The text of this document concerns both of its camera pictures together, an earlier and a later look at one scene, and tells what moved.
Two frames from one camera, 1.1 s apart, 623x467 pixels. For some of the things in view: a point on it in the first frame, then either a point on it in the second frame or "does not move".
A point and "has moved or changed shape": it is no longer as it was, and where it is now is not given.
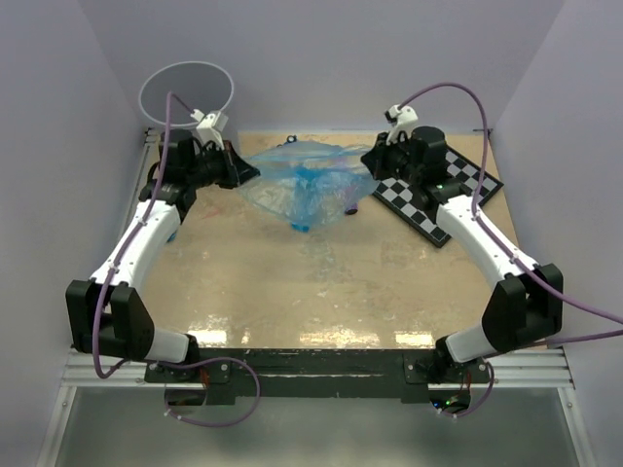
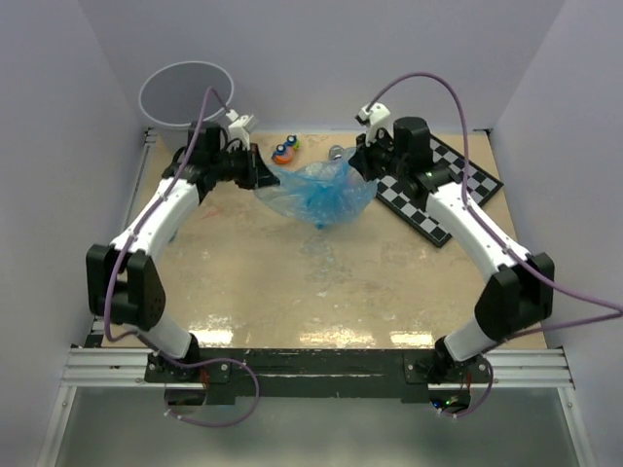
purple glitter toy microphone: (351, 209) -> (335, 153)
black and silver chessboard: (463, 177) does not move
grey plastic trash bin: (200, 86) does not move
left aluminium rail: (151, 140) does not move
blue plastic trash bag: (306, 183) has moved or changed shape
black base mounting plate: (320, 377) does not move
